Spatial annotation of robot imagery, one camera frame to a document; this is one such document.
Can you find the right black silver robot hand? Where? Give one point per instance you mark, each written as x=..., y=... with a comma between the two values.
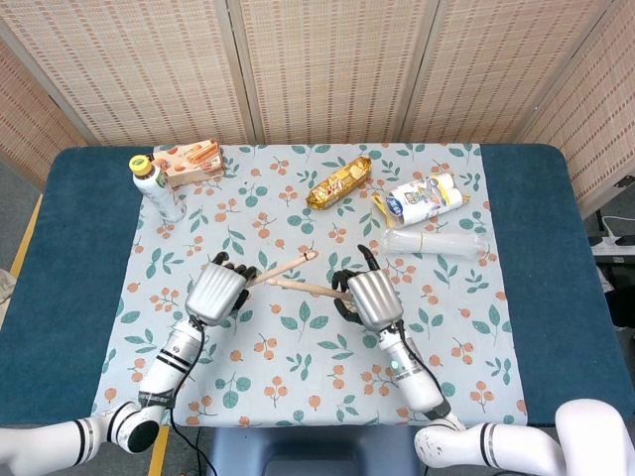
x=374, y=297

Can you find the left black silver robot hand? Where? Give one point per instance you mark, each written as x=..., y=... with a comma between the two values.
x=213, y=290

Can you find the wooden stick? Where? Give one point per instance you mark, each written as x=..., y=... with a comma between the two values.
x=288, y=268
x=307, y=287

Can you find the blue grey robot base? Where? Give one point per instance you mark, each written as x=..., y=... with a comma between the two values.
x=312, y=451

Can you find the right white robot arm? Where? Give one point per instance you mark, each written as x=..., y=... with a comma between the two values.
x=417, y=382

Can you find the clear plastic tube pack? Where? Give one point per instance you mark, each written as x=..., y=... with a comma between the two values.
x=436, y=243

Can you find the floral printed tablecloth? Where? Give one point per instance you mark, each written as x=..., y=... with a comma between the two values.
x=297, y=357

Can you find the white rolls plastic pack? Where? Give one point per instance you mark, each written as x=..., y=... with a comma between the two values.
x=421, y=201

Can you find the white bottle with yellow cap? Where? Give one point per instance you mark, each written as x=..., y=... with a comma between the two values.
x=161, y=196

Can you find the golden biscuit packet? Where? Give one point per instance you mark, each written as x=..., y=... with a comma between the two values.
x=337, y=184

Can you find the orange wafer snack box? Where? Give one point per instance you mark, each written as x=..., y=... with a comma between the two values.
x=191, y=161

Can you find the dark blue table cover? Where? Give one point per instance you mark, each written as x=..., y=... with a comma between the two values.
x=84, y=238

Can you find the bamboo folding screen panel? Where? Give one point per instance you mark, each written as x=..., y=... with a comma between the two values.
x=595, y=124
x=496, y=69
x=327, y=69
x=139, y=69
x=30, y=124

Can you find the white power strip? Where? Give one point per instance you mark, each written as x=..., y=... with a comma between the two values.
x=615, y=241

